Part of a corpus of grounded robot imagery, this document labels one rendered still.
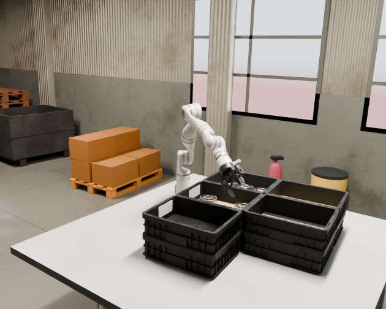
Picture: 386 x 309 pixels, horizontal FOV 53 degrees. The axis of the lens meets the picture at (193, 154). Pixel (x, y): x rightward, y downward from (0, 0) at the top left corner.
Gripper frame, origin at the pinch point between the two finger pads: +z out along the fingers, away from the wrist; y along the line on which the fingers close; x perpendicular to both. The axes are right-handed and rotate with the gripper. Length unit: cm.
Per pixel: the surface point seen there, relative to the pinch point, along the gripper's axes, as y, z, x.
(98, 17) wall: -149, -446, 60
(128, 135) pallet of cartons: -212, -265, 91
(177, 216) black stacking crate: -39.1, -12.6, -8.2
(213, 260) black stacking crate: -18.5, 25.2, -13.8
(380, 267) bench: 4, 47, 64
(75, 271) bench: -56, 6, -61
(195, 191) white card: -38.4, -29.7, 9.6
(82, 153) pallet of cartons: -219, -230, 26
